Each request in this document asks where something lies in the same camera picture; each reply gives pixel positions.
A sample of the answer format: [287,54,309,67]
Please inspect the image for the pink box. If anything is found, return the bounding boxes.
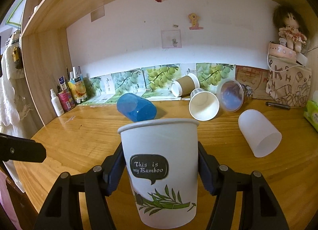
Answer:
[269,42,297,62]

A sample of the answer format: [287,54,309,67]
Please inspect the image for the pink can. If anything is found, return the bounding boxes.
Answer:
[58,88,76,112]

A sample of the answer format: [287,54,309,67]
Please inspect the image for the grey checked paper cup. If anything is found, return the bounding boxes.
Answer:
[189,88,220,121]

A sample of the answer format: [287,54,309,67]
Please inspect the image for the white spray bottle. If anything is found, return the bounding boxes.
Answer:
[50,89,64,117]

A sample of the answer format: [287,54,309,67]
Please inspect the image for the black pen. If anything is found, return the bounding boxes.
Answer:
[265,101,291,110]

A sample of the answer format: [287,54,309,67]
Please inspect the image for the white tape roll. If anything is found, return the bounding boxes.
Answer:
[297,53,308,67]

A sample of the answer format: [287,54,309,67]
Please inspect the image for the brown sleeve paper cup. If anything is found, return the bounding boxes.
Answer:
[171,73,200,97]

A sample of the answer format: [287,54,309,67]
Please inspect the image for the white lace cloth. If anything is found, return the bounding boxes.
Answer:
[1,44,43,139]

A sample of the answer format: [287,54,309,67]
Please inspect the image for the letter print fabric bag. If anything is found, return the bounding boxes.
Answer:
[266,55,311,108]

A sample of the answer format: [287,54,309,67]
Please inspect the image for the white frosted plastic cup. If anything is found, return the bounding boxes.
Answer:
[238,109,282,158]

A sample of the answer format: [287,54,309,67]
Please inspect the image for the white bamboo print paper cup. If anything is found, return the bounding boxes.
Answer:
[118,118,199,229]

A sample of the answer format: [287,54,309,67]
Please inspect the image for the brown haired rag doll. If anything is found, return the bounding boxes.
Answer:
[272,5,309,53]

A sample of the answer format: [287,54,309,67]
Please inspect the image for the blue plastic cup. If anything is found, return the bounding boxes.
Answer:
[116,93,157,122]

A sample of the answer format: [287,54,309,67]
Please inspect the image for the grape print poster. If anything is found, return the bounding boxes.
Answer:
[83,63,236,106]

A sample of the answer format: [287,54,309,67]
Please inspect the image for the green tissue pack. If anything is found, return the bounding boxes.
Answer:
[303,100,318,131]

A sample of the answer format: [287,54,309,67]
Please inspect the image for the clear plastic cup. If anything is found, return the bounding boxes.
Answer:
[216,79,253,112]

